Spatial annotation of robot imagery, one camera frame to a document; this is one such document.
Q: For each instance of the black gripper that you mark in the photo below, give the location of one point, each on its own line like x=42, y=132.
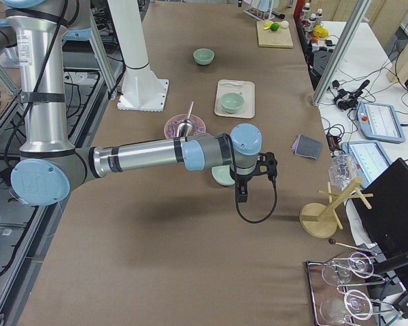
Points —
x=243, y=179

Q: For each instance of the green bowl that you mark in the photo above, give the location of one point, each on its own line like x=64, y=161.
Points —
x=203, y=56
x=222, y=176
x=231, y=102

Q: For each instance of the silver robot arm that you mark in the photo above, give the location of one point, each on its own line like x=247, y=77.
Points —
x=50, y=166

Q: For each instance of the grey folded cloth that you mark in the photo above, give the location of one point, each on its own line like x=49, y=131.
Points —
x=307, y=147

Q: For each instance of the metal scoop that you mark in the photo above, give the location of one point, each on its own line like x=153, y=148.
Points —
x=185, y=126

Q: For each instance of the green bowl on tray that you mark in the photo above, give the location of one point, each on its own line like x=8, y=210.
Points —
x=231, y=102

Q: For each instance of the cream rabbit tray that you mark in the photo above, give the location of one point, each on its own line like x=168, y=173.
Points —
x=244, y=88

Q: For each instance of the pink bowl with ice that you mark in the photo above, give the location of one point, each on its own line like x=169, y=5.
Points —
x=171, y=126

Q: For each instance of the wooden mug tree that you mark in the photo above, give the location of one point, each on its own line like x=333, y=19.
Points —
x=321, y=221

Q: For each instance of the teach pendant tablet near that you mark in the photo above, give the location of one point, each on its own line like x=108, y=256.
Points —
x=371, y=158

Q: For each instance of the teach pendant tablet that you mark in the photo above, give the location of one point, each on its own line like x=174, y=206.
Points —
x=371, y=158
x=379, y=122

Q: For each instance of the wine glass upper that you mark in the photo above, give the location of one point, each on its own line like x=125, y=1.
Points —
x=341, y=270

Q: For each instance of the wine glass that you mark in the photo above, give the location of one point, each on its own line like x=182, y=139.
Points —
x=341, y=270
x=348, y=309

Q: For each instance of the teach pendant tablet far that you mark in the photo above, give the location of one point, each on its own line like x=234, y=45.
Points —
x=379, y=122

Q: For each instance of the wooden cutting board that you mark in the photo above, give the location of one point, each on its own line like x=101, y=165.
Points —
x=273, y=39

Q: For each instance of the black glass rack tray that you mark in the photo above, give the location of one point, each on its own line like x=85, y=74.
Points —
x=319, y=290

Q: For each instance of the black monitor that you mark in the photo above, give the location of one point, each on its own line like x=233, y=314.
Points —
x=386, y=222

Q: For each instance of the green lime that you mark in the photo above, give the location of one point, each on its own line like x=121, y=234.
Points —
x=275, y=26

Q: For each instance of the white garlic bun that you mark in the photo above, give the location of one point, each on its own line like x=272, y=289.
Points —
x=284, y=24

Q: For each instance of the wine glass lower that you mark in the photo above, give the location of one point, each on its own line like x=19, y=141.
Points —
x=348, y=309

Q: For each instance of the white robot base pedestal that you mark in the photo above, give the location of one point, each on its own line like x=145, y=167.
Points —
x=141, y=89

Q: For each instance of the aluminium frame post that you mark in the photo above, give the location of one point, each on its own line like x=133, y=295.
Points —
x=345, y=39

